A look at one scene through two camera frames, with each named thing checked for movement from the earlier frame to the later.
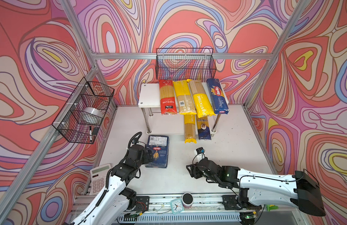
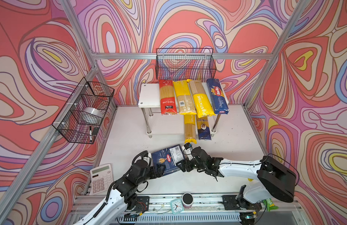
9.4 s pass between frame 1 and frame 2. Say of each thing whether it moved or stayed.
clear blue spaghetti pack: stayed
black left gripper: moved
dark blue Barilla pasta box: moved
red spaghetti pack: stayed
